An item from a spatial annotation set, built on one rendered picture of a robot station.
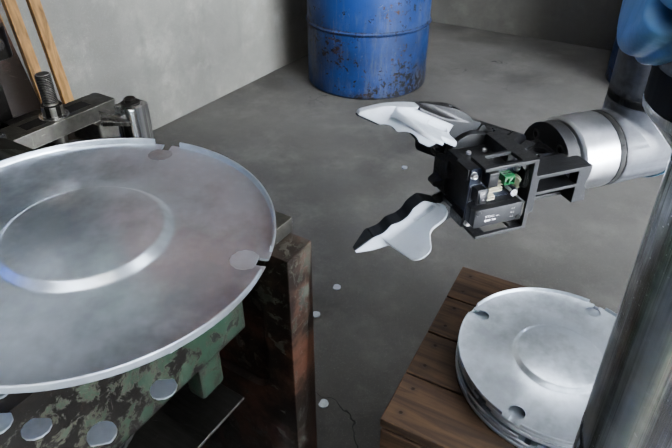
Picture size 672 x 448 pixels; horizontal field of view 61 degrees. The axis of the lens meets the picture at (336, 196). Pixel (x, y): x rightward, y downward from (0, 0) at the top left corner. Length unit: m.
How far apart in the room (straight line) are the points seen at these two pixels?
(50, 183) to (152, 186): 0.09
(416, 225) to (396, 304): 0.99
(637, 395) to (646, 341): 0.03
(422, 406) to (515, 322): 0.20
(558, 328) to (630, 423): 0.68
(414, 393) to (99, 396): 0.46
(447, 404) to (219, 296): 0.54
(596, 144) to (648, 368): 0.33
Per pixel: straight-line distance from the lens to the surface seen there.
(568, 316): 0.99
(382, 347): 1.42
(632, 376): 0.27
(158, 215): 0.47
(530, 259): 1.75
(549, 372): 0.89
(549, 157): 0.54
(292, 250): 0.69
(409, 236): 0.54
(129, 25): 2.33
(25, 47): 1.85
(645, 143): 0.61
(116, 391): 0.64
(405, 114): 0.48
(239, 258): 0.43
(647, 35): 0.20
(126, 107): 0.66
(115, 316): 0.40
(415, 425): 0.86
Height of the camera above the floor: 1.04
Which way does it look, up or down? 33 degrees down
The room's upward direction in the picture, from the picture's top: straight up
